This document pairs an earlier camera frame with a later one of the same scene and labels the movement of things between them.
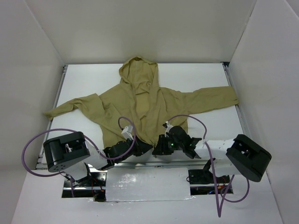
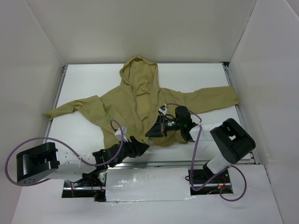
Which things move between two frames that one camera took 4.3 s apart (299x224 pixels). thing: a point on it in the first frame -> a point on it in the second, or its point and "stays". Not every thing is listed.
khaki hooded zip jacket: (137, 97) stays
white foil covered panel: (143, 184) stays
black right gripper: (162, 144) -> (160, 126)
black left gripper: (138, 146) stays
